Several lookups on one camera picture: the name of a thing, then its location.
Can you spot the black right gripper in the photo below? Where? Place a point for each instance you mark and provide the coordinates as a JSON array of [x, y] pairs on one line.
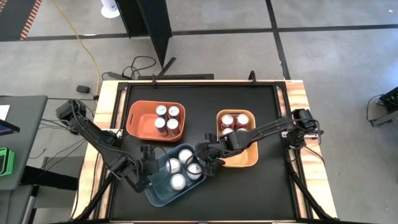
[[206, 152]]

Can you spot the yellow plastic bin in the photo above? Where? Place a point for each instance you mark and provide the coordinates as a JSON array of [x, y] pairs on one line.
[[242, 158]]

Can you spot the red cola can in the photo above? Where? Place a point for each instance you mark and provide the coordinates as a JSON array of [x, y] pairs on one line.
[[242, 120], [227, 130], [227, 120], [242, 129]]

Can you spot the black power adapter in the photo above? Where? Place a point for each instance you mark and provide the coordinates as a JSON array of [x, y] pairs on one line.
[[83, 89]]

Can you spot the black orange-striped mat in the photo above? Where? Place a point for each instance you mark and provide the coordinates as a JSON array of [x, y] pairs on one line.
[[15, 18]]

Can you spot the black equipment stand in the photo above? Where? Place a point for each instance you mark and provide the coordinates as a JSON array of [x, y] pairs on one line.
[[388, 105]]

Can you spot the black gantry strut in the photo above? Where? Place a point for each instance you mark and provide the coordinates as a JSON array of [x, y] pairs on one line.
[[93, 199], [308, 196]]

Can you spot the orange plastic bin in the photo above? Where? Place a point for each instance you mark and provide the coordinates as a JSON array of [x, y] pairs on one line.
[[140, 124]]

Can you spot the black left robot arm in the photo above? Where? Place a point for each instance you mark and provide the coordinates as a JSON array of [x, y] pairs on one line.
[[93, 137]]

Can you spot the green case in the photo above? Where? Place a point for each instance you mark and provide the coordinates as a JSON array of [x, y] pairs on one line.
[[6, 161]]

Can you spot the white round base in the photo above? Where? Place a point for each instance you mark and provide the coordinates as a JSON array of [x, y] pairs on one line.
[[109, 9]]

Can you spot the silver metal bracket plate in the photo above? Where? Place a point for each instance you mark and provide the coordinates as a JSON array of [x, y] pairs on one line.
[[284, 134]]

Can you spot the dark tablet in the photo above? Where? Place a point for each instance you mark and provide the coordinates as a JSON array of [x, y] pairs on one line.
[[7, 127]]

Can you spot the blue-grey plastic bin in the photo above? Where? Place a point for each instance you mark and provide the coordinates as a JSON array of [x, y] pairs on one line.
[[158, 196]]

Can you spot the grey desk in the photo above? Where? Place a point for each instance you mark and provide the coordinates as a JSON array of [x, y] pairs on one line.
[[25, 140]]

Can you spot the black standing panel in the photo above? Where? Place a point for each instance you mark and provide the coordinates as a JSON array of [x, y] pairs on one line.
[[146, 25]]

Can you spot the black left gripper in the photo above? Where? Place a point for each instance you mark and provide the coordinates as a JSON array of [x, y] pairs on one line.
[[149, 166]]

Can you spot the black table clamp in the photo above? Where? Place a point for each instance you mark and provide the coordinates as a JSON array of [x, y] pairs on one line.
[[252, 77], [153, 79]]

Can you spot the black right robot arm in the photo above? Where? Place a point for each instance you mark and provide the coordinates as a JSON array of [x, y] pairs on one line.
[[267, 126]]

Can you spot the white paper sheet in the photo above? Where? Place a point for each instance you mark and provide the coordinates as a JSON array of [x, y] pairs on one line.
[[3, 112]]

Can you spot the black flat panel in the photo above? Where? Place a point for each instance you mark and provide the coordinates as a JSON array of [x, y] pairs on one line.
[[46, 179]]

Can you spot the long black power strip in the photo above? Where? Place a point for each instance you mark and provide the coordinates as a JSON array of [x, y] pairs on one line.
[[175, 76]]

